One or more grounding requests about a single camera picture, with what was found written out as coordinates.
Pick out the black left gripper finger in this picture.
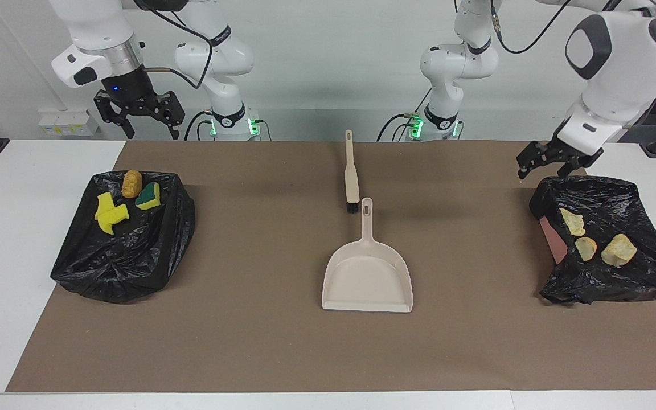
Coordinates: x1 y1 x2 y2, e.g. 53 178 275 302
557 158 591 178
517 141 556 181

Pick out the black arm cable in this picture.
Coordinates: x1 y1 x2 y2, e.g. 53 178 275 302
134 0 215 90
490 0 568 55

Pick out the yellow sponge piece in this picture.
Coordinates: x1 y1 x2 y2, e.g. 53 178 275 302
95 192 115 220
135 182 161 211
100 204 130 235

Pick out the crumpled black trash bag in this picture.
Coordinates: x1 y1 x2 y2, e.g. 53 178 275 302
529 175 656 305

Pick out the beige plastic dustpan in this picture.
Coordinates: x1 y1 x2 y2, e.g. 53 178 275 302
322 197 413 313

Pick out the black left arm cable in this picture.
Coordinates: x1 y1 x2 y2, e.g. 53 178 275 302
490 0 568 55

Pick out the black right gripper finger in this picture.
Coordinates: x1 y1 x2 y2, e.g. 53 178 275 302
157 91 185 141
94 91 136 140

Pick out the small pale bread chunk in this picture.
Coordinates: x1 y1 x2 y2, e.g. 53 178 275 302
575 237 597 262

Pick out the brown bread roll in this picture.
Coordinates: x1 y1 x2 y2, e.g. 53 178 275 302
121 170 143 199

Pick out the black base cable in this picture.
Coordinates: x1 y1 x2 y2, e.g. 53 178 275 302
376 113 420 142
184 111 215 141

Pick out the golden croissant piece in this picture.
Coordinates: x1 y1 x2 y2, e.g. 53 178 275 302
559 208 587 237

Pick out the beige hand brush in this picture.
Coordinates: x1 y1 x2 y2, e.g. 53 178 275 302
344 129 360 214

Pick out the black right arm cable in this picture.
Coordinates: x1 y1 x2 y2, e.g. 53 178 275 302
134 0 215 90

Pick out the white wall socket box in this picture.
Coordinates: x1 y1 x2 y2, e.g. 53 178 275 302
39 110 101 137

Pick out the pink bin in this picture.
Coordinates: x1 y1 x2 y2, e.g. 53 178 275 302
539 215 569 265

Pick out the large pale bread chunk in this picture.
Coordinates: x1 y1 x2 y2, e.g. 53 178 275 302
601 233 638 268

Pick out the brown paper table mat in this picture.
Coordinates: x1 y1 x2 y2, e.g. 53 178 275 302
6 141 656 393

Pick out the bin lined with black bag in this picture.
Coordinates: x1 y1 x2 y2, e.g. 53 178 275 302
50 171 196 304

